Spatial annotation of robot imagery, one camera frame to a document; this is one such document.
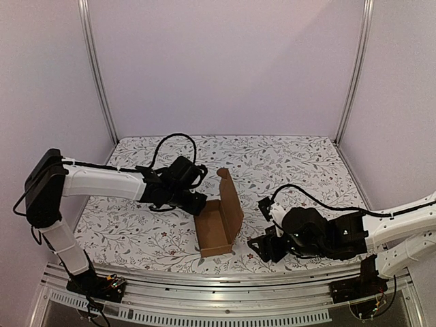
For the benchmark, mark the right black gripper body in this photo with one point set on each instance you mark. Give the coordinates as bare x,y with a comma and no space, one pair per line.
271,238

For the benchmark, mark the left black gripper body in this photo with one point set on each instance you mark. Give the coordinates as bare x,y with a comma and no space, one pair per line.
178,198

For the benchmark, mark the brown cardboard box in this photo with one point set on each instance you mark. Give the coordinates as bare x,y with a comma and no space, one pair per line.
219,223

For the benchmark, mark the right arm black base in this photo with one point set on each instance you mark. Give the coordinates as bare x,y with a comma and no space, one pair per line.
367,283

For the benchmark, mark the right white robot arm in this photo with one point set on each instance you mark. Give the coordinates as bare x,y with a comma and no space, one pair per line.
396,237

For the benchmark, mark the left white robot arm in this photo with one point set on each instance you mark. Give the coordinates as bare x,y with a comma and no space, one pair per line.
56,177

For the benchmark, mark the floral patterned table mat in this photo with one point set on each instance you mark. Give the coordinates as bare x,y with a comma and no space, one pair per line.
298,171

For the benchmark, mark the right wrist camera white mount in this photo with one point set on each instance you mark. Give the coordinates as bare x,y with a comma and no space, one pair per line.
273,212

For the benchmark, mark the aluminium front rail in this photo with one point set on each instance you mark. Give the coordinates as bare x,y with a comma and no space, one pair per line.
292,298

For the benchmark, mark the left aluminium frame post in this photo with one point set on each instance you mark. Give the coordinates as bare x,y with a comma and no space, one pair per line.
90,45

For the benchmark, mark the aluminium frame post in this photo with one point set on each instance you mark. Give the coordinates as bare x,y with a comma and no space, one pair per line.
90,45
363,40

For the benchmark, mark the right aluminium frame post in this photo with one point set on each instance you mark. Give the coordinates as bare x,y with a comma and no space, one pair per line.
363,40

